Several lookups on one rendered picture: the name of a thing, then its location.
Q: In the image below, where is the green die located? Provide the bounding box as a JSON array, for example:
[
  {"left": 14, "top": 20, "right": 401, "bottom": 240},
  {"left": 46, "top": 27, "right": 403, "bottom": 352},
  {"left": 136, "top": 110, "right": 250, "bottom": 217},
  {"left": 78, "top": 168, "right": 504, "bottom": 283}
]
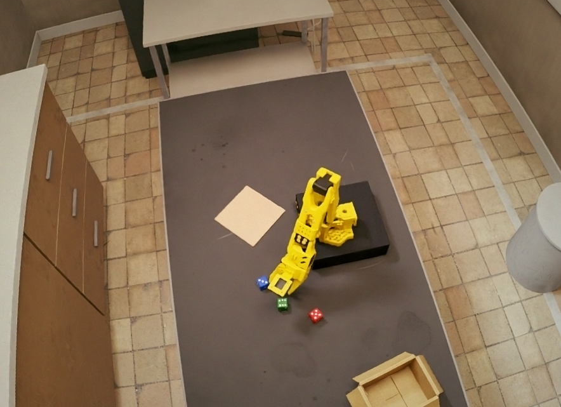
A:
[{"left": 277, "top": 298, "right": 288, "bottom": 310}]

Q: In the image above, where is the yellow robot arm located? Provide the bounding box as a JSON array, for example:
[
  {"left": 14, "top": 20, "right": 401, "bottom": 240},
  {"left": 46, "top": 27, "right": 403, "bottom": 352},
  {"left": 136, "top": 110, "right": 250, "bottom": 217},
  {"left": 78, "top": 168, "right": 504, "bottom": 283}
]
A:
[{"left": 287, "top": 168, "right": 355, "bottom": 270}]

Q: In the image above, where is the beige flat mat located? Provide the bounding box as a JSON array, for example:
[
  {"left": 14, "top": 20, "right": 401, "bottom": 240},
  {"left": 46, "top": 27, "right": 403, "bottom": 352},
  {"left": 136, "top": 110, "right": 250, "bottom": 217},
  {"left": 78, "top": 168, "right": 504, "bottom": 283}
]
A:
[{"left": 215, "top": 186, "right": 285, "bottom": 247}]

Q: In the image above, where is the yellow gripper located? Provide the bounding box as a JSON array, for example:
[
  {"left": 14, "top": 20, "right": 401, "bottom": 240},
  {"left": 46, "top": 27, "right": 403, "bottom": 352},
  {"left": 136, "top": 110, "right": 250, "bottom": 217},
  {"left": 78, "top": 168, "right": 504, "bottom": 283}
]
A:
[{"left": 268, "top": 254, "right": 311, "bottom": 297}]

